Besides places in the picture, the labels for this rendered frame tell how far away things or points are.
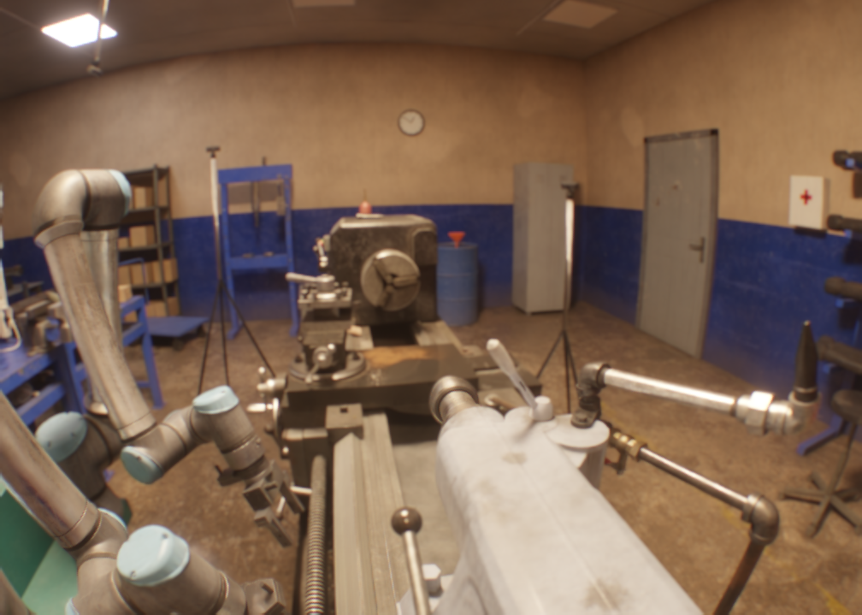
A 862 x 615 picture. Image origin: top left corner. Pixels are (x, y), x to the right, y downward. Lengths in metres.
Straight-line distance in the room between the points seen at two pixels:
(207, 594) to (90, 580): 0.17
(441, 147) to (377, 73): 1.21
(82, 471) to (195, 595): 0.63
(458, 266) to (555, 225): 1.35
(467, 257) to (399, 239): 2.82
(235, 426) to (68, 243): 0.50
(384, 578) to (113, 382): 0.62
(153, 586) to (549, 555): 0.44
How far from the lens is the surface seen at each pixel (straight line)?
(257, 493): 0.96
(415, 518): 0.49
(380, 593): 0.80
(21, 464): 0.67
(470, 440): 0.55
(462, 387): 0.78
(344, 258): 2.06
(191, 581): 0.60
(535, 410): 0.60
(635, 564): 0.41
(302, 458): 1.34
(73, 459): 1.16
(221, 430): 0.94
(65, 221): 0.96
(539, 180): 5.29
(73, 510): 0.70
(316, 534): 1.06
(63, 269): 0.95
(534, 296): 5.41
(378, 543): 0.88
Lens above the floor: 1.45
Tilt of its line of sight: 12 degrees down
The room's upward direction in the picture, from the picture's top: 1 degrees counter-clockwise
